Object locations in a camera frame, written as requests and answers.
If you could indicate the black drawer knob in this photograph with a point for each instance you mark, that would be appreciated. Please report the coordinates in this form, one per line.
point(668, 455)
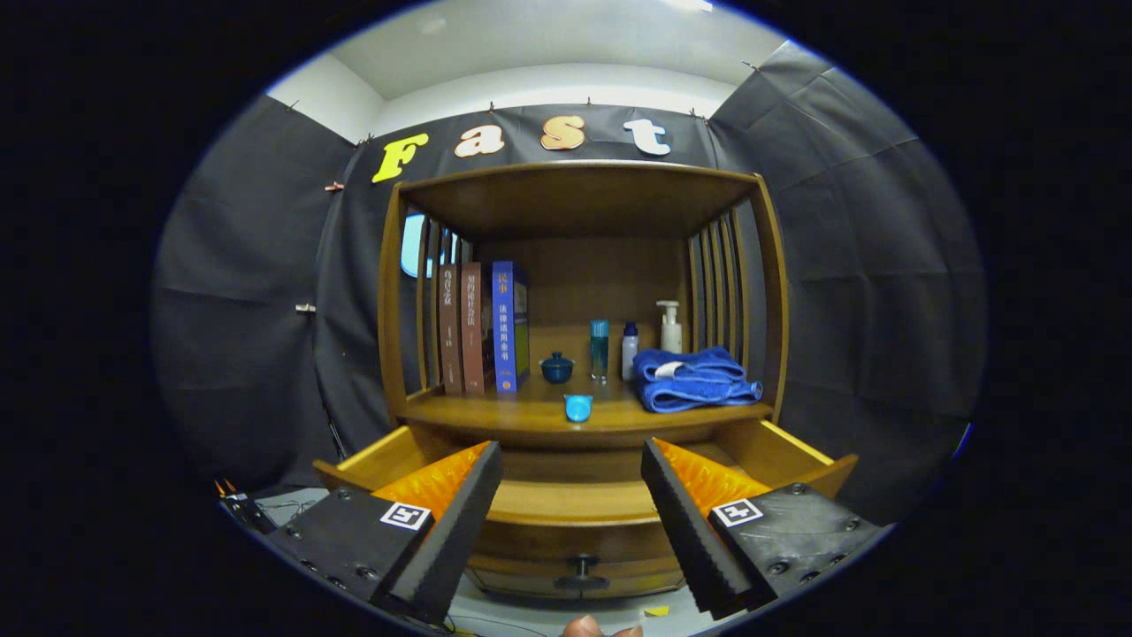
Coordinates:
point(582, 575)

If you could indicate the small blue lidded bowl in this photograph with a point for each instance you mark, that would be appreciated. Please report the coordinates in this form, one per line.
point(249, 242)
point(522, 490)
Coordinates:
point(557, 369)

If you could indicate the white pump bottle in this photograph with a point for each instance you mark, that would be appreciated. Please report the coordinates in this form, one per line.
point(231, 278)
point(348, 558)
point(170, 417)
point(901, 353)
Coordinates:
point(671, 334)

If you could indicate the blue and white tube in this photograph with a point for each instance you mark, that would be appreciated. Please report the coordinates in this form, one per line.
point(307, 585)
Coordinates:
point(578, 409)

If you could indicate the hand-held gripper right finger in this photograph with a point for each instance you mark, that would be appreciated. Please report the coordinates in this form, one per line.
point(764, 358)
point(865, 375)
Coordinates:
point(685, 531)

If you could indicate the brown book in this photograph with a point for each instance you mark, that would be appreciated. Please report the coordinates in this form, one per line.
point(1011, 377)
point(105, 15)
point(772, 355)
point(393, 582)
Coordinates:
point(449, 327)
point(473, 327)

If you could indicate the white bottle with blue cap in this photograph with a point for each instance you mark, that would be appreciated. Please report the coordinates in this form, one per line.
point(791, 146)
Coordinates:
point(629, 358)

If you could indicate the folded blue towel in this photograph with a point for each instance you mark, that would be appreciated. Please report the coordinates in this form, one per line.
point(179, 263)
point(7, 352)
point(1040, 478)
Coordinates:
point(699, 385)

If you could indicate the teal bottle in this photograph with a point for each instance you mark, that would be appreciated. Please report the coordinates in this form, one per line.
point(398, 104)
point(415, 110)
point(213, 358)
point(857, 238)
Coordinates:
point(600, 354)

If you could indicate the dark floor equipment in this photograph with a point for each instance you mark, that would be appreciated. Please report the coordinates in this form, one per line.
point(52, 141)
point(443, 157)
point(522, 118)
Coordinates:
point(243, 511)

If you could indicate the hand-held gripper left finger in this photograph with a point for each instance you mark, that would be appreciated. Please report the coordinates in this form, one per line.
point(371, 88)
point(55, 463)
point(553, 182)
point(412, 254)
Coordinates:
point(455, 531)

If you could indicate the blue book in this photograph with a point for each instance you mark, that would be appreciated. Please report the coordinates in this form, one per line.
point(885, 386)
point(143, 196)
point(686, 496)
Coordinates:
point(504, 327)

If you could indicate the wooden countertop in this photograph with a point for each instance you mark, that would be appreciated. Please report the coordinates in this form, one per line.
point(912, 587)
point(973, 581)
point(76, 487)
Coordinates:
point(531, 411)

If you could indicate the wooden drawer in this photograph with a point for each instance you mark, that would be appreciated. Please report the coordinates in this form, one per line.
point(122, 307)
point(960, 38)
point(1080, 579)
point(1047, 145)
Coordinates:
point(575, 531)

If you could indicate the black backdrop cloth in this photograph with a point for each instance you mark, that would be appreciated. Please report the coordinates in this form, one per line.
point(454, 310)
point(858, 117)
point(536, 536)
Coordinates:
point(867, 292)

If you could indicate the wooden cabinet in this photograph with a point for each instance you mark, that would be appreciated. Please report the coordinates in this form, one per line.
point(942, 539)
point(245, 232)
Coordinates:
point(584, 203)

